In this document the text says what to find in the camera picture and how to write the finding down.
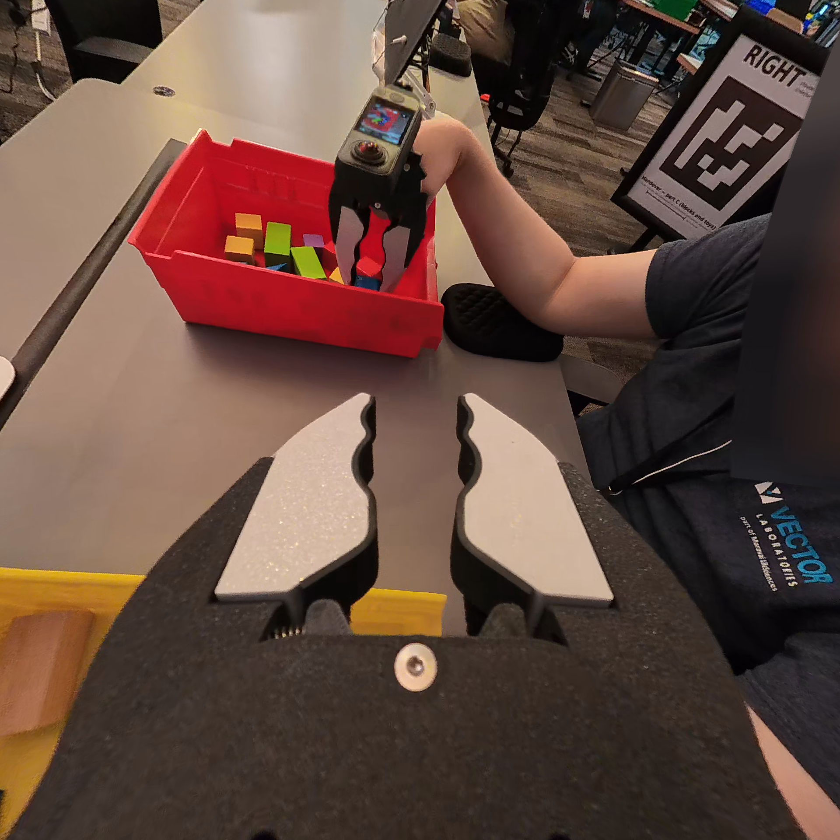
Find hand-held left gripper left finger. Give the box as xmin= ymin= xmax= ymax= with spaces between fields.
xmin=214 ymin=392 xmax=382 ymax=621

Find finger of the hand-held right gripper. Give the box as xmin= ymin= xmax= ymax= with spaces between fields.
xmin=378 ymin=224 xmax=414 ymax=294
xmin=333 ymin=206 xmax=367 ymax=281

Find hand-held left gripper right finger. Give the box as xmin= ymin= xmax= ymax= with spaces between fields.
xmin=451 ymin=392 xmax=616 ymax=631

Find red plastic bin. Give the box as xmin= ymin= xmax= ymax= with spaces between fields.
xmin=128 ymin=129 xmax=446 ymax=361

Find yellow plastic bin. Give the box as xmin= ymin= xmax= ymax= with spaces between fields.
xmin=0 ymin=567 xmax=449 ymax=818

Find person's right forearm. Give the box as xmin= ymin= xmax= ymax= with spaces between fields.
xmin=446 ymin=141 xmax=665 ymax=341

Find person's right hand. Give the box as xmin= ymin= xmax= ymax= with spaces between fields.
xmin=416 ymin=115 xmax=484 ymax=212

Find black mesh pad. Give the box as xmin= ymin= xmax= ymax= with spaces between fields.
xmin=441 ymin=282 xmax=566 ymax=364

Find black table pad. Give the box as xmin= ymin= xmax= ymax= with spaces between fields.
xmin=427 ymin=32 xmax=474 ymax=78

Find dark display board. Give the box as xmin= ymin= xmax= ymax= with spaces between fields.
xmin=382 ymin=0 xmax=448 ymax=84

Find black office chair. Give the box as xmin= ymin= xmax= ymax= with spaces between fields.
xmin=42 ymin=0 xmax=164 ymax=85
xmin=484 ymin=0 xmax=573 ymax=179

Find grey trash can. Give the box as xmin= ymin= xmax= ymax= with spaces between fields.
xmin=588 ymin=59 xmax=660 ymax=131

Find natural wooden block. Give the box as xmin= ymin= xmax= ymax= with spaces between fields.
xmin=0 ymin=610 xmax=97 ymax=740

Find framed marker sign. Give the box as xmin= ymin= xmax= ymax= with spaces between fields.
xmin=610 ymin=5 xmax=832 ymax=242

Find thin white cable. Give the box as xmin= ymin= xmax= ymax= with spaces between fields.
xmin=607 ymin=438 xmax=734 ymax=494

